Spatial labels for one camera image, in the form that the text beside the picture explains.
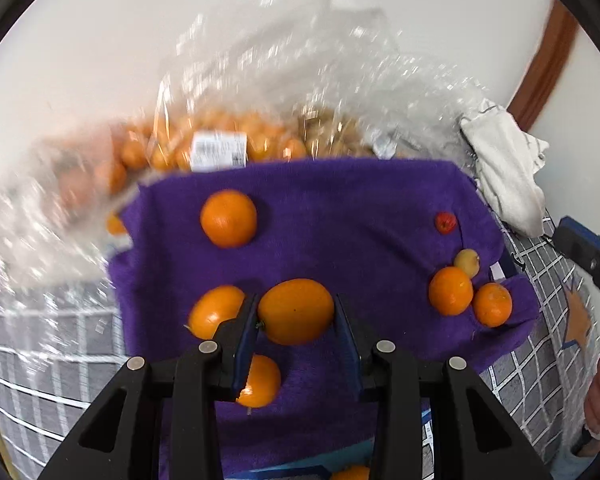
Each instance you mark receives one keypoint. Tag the white crumpled cloth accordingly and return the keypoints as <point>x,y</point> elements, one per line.
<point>505,170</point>

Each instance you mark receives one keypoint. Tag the small yellow fruit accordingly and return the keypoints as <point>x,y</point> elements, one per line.
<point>466,262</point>

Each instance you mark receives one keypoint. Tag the brown wooden door frame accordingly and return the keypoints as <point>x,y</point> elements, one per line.
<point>545,60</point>

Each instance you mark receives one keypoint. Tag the purple towel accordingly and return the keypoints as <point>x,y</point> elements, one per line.
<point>340,230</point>

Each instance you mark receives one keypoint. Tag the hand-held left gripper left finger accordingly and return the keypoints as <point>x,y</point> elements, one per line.
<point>243,350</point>

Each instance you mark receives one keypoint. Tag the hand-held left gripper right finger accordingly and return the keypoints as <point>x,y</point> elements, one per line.
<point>350,355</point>

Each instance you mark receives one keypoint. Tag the large round orange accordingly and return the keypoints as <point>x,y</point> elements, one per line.
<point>228,218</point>

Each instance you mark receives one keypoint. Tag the clear bag of oranges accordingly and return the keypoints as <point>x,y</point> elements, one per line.
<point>265,142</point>

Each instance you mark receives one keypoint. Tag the small red fruit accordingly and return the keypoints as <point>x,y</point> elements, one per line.
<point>445,222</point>

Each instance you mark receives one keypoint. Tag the grey checked cloth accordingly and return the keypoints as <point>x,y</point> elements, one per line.
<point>540,385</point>

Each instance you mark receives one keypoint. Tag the large oval orange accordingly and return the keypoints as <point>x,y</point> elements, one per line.
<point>296,311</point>

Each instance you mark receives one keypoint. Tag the large crumpled clear plastic bag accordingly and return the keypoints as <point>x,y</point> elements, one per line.
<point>330,60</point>

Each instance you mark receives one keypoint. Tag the flat clear plastic bag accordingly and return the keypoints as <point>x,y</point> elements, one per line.
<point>45,230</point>

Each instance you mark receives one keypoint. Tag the clear bag of brown fruits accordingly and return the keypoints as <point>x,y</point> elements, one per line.
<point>335,137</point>

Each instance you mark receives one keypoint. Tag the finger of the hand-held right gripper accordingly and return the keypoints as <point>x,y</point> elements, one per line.
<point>582,242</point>

